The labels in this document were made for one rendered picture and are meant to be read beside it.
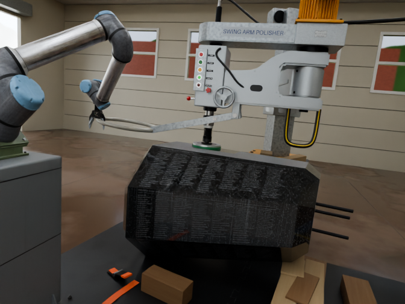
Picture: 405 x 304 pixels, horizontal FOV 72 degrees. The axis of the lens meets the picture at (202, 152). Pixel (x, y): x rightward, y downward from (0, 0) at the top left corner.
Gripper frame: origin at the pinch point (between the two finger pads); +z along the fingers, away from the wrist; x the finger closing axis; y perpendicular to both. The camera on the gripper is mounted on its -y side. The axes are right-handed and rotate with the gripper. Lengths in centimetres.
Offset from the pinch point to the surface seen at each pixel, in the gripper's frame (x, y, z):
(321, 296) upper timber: 126, 127, 57
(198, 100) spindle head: 69, 35, -33
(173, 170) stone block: 52, 58, 13
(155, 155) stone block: 42, 43, 8
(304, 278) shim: 125, 113, 57
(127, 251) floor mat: 30, 30, 89
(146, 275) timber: 39, 81, 73
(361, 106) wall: 595, -354, -58
